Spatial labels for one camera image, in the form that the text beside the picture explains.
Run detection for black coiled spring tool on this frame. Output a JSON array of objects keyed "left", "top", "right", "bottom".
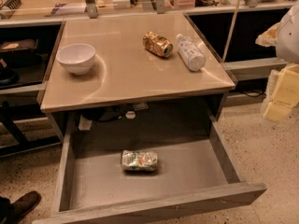
[{"left": 0, "top": 0, "right": 21, "bottom": 20}]

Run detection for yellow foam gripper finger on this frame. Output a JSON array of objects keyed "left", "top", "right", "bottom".
[{"left": 262, "top": 63, "right": 299, "bottom": 122}]

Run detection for white ceramic bowl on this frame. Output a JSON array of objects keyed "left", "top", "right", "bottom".
[{"left": 56, "top": 44, "right": 95, "bottom": 75}]

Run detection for open grey top drawer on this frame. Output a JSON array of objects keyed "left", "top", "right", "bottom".
[{"left": 33, "top": 105, "right": 266, "bottom": 224}]

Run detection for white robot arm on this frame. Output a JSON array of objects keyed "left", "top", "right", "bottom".
[{"left": 255, "top": 1, "right": 299, "bottom": 122}]

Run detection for crushed gold soda can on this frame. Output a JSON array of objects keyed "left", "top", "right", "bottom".
[{"left": 143, "top": 32, "right": 173, "bottom": 58}]

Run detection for brown shoe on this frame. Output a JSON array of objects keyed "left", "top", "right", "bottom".
[{"left": 6, "top": 191, "right": 41, "bottom": 224}]

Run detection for beige vertical pole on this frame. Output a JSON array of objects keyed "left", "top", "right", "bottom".
[{"left": 221, "top": 0, "right": 241, "bottom": 63}]

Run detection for grey counter cabinet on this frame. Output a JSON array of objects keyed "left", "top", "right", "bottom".
[{"left": 36, "top": 11, "right": 239, "bottom": 142}]

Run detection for purple white paper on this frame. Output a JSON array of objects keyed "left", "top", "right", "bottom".
[{"left": 50, "top": 3, "right": 87, "bottom": 16}]

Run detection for clear plastic water bottle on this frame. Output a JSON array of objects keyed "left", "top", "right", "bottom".
[{"left": 177, "top": 34, "right": 206, "bottom": 72}]

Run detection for black cable on floor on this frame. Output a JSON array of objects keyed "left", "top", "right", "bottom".
[{"left": 239, "top": 90, "right": 266, "bottom": 98}]

